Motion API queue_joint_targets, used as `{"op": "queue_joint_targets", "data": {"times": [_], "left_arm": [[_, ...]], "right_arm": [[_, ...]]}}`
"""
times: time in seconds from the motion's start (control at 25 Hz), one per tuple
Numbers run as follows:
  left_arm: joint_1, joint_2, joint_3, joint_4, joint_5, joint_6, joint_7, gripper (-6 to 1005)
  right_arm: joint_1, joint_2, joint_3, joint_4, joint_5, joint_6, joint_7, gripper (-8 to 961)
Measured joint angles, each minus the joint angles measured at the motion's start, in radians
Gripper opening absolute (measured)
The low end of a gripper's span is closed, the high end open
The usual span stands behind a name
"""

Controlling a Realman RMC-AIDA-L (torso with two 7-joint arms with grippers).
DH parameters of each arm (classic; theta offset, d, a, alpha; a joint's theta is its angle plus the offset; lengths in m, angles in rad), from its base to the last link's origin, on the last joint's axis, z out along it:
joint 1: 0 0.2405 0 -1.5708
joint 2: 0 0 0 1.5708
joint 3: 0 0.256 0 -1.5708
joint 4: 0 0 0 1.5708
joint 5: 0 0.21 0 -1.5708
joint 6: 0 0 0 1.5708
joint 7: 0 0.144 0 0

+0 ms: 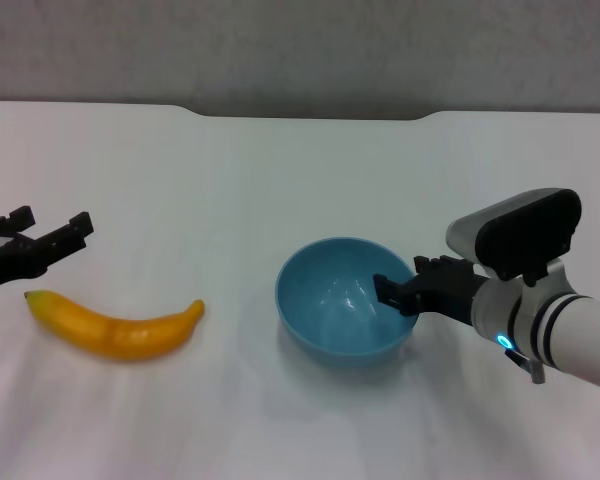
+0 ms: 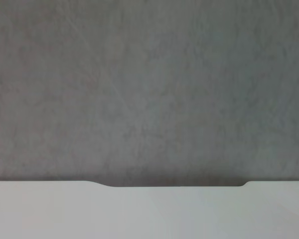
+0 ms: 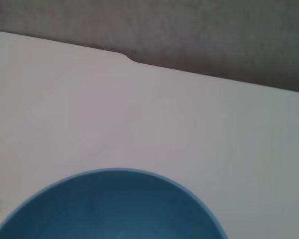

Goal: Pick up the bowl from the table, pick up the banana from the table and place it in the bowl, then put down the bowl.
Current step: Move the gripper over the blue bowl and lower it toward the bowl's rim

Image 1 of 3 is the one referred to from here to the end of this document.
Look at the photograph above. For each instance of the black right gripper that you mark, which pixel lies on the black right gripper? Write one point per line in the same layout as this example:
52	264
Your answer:
447	295

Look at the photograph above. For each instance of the blue bowl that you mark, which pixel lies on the blue bowl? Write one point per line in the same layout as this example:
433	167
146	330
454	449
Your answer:
330	310

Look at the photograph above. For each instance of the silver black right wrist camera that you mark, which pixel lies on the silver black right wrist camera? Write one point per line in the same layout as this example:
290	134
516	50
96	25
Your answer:
525	235

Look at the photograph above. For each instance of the yellow banana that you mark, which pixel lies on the yellow banana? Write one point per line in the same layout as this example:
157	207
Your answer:
115	335

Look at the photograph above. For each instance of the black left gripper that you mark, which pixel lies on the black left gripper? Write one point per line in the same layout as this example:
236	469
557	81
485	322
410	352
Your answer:
5	265

